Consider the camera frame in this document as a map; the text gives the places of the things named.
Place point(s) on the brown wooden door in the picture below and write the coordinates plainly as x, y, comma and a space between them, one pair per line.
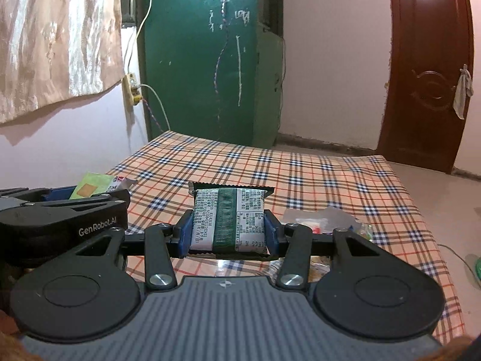
424, 64

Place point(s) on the dark green snack packet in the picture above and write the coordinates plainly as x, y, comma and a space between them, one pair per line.
225, 218

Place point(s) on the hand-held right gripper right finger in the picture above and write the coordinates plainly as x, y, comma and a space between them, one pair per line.
271, 233

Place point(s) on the green waste basket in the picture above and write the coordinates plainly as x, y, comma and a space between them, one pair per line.
478, 267

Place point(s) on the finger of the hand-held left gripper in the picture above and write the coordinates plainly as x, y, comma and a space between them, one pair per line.
56, 194
94, 200

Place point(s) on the light green snack packet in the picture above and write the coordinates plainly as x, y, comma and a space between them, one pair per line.
90, 186

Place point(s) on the red white snack packet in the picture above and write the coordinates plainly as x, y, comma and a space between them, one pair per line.
122, 183

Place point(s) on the cream power strip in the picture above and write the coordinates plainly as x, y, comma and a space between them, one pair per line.
131, 90

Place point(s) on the beige patterned curtain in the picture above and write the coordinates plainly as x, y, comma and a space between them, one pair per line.
56, 45

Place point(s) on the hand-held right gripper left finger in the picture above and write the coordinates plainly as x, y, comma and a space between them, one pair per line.
186, 233

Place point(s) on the green cabinet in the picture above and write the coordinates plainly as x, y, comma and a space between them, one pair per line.
188, 64

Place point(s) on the clear plastic candy packet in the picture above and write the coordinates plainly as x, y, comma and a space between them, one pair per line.
319, 220

